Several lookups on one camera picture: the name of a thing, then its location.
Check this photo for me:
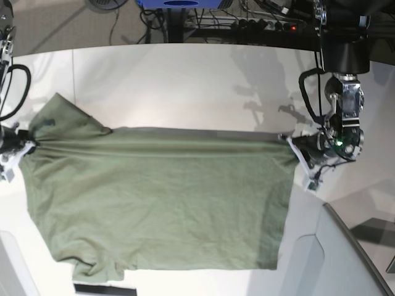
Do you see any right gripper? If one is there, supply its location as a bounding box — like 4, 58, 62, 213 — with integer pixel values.
1, 125, 39, 183

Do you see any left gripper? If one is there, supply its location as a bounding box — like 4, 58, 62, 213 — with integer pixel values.
279, 131, 363, 192

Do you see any green t-shirt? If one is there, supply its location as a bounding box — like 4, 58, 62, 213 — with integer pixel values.
20, 95, 297, 283

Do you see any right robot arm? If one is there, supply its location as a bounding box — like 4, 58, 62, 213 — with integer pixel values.
1, 0, 38, 183

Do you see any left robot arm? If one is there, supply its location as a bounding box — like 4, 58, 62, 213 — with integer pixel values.
280, 1, 370, 191

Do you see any grey chair backrest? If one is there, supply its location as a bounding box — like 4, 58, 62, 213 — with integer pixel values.
322, 202, 395, 296

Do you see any black power strip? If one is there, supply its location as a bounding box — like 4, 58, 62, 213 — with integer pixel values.
185, 16, 305, 33

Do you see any blue box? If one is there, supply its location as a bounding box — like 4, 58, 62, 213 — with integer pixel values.
137, 0, 222, 9

